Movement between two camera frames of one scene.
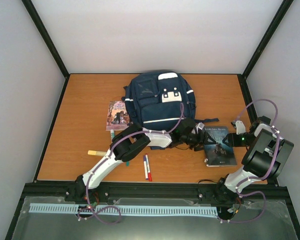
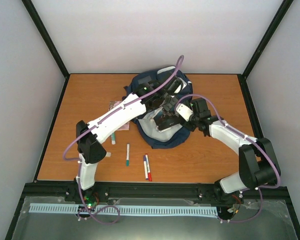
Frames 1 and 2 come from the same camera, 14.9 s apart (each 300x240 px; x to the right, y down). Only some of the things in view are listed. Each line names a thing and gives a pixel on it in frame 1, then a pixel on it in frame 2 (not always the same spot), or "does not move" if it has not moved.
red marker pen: x=149 y=173 does not move
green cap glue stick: x=112 y=134 does not move
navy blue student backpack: x=160 y=101 does not move
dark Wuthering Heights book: x=218 y=154 to x=163 y=123
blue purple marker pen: x=145 y=167 does not move
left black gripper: x=201 y=141 to x=169 y=107
